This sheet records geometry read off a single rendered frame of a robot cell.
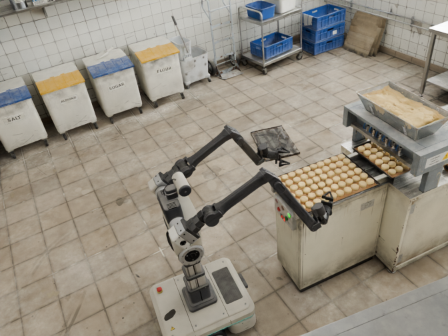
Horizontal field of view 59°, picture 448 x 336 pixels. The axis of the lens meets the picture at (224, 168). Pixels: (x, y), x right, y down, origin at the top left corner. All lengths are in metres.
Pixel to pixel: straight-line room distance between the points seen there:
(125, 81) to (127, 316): 3.14
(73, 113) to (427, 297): 4.86
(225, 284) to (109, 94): 3.27
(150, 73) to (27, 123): 1.65
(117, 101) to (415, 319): 4.89
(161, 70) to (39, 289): 3.15
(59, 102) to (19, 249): 1.95
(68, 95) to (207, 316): 3.42
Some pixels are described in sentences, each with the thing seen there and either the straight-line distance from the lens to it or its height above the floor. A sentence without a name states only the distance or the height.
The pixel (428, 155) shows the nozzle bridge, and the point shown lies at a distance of 2.64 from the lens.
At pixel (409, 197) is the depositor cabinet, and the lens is 2.81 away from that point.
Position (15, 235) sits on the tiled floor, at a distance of 4.44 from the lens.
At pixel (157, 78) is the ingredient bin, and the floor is 0.43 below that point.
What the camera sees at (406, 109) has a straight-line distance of 2.80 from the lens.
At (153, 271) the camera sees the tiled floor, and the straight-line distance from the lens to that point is 3.52.
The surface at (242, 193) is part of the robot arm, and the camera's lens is 2.06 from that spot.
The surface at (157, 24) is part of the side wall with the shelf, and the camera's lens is 6.09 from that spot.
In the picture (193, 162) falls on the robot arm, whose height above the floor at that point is 1.25.
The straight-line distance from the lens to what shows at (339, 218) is 2.79.
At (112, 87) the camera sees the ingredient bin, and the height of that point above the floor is 0.52.
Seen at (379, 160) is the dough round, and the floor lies 0.92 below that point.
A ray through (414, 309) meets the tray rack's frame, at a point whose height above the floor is 1.82.
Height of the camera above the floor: 2.68
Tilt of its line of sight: 38 degrees down
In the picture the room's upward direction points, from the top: 8 degrees counter-clockwise
